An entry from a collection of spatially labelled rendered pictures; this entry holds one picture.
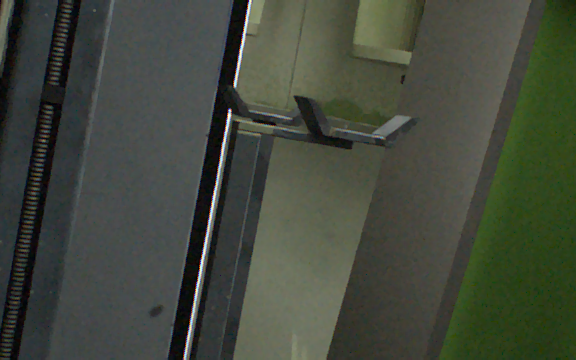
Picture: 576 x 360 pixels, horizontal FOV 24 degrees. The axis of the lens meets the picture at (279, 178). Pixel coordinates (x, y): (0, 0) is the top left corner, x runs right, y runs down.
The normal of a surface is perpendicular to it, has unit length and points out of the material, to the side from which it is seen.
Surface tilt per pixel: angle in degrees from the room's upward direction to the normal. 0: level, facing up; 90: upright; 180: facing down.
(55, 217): 90
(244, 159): 90
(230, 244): 90
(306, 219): 57
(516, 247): 102
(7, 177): 90
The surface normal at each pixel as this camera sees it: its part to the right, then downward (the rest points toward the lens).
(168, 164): 0.29, 0.11
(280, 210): 0.34, -0.45
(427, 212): -0.93, -0.16
